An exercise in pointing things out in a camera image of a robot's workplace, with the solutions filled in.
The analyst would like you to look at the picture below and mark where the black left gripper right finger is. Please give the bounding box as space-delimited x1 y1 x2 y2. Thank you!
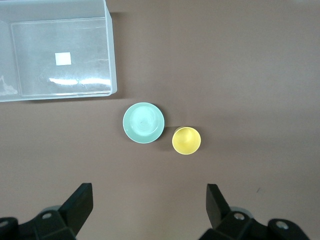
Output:
200 183 314 240

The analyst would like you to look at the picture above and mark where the clear plastic storage box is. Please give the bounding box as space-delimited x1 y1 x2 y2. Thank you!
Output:
0 0 118 104

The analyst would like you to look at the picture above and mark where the green round plate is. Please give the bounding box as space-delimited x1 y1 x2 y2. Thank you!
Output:
122 101 166 145

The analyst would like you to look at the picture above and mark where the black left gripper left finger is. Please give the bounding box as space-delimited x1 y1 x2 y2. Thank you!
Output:
0 182 94 240

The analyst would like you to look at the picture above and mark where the white square sticker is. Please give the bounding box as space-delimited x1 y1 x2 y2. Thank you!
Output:
55 52 72 67

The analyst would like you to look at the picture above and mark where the yellow plastic cup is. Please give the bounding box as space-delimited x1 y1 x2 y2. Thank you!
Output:
171 125 202 156

